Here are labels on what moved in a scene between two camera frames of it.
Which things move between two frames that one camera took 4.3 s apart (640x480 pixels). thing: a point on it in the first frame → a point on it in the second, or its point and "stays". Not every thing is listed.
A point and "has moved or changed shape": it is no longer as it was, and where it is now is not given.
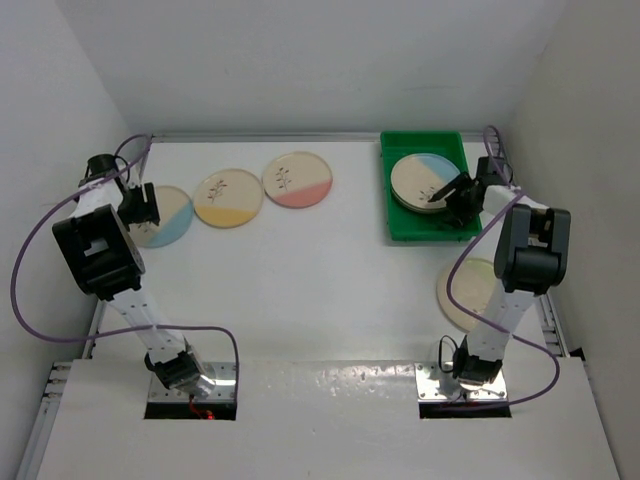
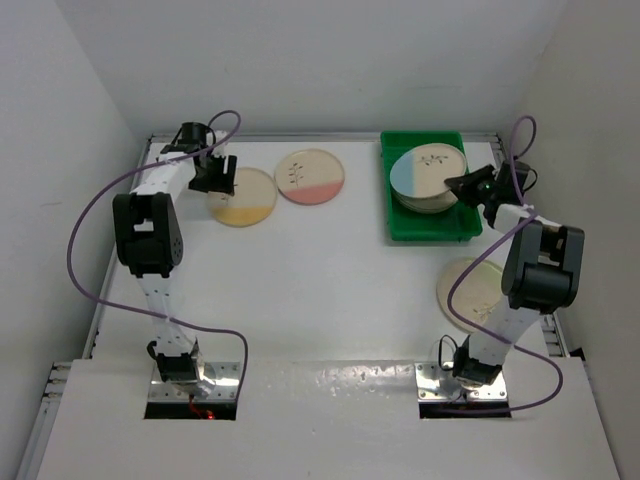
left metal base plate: x=224 y=375 stays
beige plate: x=175 y=214 has moved or changed shape
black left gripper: x=142 y=213 → x=222 y=182
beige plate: x=472 y=285 stays
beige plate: x=228 y=198 has moved or changed shape
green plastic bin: x=405 y=225 stays
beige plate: x=297 y=179 has moved or changed shape
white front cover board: x=324 y=420 stays
